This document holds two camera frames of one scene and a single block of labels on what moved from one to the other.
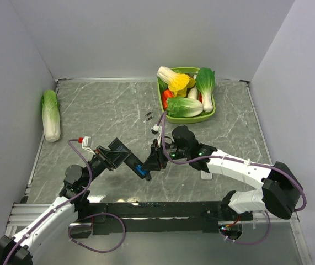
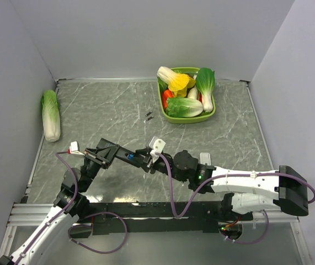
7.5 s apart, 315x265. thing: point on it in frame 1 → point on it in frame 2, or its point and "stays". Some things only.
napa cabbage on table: x=51 y=115 stays
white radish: x=192 y=93 stays
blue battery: x=139 y=168 → x=131 y=155
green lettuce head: x=183 y=107 stays
